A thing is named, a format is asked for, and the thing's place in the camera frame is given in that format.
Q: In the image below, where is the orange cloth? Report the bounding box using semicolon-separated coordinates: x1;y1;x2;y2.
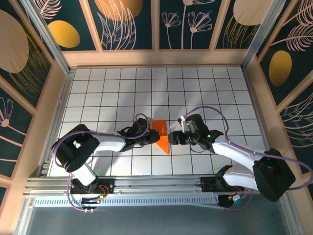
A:
149;119;170;155

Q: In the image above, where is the black controller box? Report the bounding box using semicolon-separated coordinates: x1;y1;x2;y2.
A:
81;197;101;209
217;195;239;210

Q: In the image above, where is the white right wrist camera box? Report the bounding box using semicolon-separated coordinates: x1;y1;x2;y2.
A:
177;116;188;132

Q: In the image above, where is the long aluminium mounting rail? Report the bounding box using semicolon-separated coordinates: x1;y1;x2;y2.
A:
23;173;293;196

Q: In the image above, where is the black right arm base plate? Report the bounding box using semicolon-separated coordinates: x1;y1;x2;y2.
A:
200;176;245;193

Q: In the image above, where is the grey slotted cable duct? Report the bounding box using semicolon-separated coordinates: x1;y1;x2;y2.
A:
33;195;221;208

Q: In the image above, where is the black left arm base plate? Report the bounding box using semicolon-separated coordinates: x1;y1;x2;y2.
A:
70;178;115;194

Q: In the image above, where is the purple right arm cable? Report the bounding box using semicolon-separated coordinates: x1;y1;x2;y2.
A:
187;105;313;211

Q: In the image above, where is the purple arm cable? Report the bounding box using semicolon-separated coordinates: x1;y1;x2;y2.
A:
51;113;154;212
187;105;313;211

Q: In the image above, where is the aluminium corner post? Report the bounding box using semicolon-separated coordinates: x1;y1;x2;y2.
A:
22;0;72;74
241;0;293;71

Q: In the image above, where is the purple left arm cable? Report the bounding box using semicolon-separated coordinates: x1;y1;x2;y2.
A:
51;113;154;212

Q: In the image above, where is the aluminium frame leg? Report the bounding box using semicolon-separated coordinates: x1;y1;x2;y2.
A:
281;195;302;235
13;195;34;235

